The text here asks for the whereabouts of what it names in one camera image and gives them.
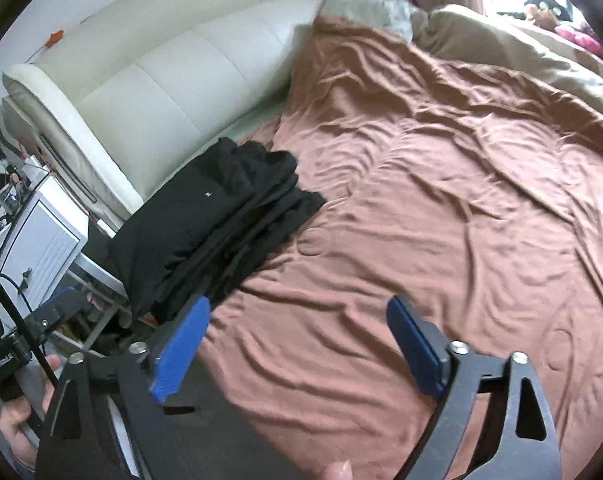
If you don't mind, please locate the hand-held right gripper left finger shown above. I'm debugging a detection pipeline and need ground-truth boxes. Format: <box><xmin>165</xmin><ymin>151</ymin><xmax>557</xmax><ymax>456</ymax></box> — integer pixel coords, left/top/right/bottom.
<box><xmin>34</xmin><ymin>296</ymin><xmax>212</xmax><ymax>480</ymax></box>

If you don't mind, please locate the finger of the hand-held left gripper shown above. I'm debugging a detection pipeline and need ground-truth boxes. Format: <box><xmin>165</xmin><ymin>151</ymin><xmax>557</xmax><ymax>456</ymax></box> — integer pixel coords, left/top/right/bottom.
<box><xmin>25</xmin><ymin>286</ymin><xmax>91</xmax><ymax>342</ymax></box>

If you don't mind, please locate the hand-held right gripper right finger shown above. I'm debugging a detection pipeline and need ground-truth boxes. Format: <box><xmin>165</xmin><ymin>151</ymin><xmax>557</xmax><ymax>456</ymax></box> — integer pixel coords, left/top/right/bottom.
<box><xmin>385</xmin><ymin>294</ymin><xmax>565</xmax><ymax>480</ymax></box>

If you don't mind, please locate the black collared shirt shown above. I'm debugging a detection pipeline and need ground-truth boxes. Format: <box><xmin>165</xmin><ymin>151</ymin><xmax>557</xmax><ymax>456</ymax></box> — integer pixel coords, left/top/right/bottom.
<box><xmin>106</xmin><ymin>137</ymin><xmax>256</xmax><ymax>313</ymax></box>

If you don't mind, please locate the pile of black clothes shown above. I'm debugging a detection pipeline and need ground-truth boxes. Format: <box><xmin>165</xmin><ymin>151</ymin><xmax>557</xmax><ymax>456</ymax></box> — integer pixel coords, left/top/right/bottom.
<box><xmin>141</xmin><ymin>141</ymin><xmax>328</xmax><ymax>322</ymax></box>

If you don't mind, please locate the person's left hand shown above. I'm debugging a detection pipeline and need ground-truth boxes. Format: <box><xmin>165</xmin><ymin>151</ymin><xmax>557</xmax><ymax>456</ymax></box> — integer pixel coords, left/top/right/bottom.
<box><xmin>0</xmin><ymin>354</ymin><xmax>63</xmax><ymax>467</ymax></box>

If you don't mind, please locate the person's right hand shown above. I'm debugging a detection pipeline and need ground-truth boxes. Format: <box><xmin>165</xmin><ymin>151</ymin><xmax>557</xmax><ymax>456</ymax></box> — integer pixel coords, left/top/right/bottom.
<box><xmin>321</xmin><ymin>461</ymin><xmax>353</xmax><ymax>480</ymax></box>

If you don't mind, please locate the white nightstand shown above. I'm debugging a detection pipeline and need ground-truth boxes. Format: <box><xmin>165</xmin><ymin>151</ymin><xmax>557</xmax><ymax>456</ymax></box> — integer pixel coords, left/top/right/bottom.
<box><xmin>0</xmin><ymin>170</ymin><xmax>90</xmax><ymax>312</ymax></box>

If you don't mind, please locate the dark cloth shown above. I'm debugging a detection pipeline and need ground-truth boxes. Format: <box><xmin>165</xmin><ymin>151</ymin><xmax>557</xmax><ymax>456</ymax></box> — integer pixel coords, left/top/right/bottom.
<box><xmin>116</xmin><ymin>360</ymin><xmax>343</xmax><ymax>480</ymax></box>

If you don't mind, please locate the brown bed blanket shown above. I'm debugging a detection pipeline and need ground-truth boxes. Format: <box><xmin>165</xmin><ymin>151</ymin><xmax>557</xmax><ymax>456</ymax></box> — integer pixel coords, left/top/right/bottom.
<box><xmin>196</xmin><ymin>12</ymin><xmax>603</xmax><ymax>480</ymax></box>

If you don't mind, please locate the white padded headboard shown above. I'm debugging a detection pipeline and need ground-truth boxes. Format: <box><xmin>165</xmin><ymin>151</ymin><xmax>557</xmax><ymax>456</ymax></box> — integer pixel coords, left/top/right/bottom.
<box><xmin>1</xmin><ymin>0</ymin><xmax>372</xmax><ymax>222</ymax></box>

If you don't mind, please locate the beige duvet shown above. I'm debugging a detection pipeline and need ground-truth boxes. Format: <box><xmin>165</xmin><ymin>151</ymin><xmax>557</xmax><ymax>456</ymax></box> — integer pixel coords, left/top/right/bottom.
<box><xmin>414</xmin><ymin>5</ymin><xmax>603</xmax><ymax>128</ymax></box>

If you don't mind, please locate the pale green pillow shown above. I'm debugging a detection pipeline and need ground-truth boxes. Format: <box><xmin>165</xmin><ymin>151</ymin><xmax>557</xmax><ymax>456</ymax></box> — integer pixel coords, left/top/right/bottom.
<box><xmin>321</xmin><ymin>0</ymin><xmax>422</xmax><ymax>41</ymax></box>

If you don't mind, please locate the pink cushion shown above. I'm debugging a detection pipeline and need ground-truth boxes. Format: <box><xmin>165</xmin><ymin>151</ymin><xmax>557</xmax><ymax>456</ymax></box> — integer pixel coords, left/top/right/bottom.
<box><xmin>556</xmin><ymin>25</ymin><xmax>603</xmax><ymax>67</ymax></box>

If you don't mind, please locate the dark plush toy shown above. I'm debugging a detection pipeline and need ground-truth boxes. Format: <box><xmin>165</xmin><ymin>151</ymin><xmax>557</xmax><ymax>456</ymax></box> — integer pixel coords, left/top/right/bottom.
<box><xmin>524</xmin><ymin>0</ymin><xmax>578</xmax><ymax>27</ymax></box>

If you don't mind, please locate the black strap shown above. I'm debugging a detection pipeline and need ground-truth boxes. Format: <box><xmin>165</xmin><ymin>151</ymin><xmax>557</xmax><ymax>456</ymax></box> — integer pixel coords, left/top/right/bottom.
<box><xmin>0</xmin><ymin>260</ymin><xmax>59</xmax><ymax>392</ymax></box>

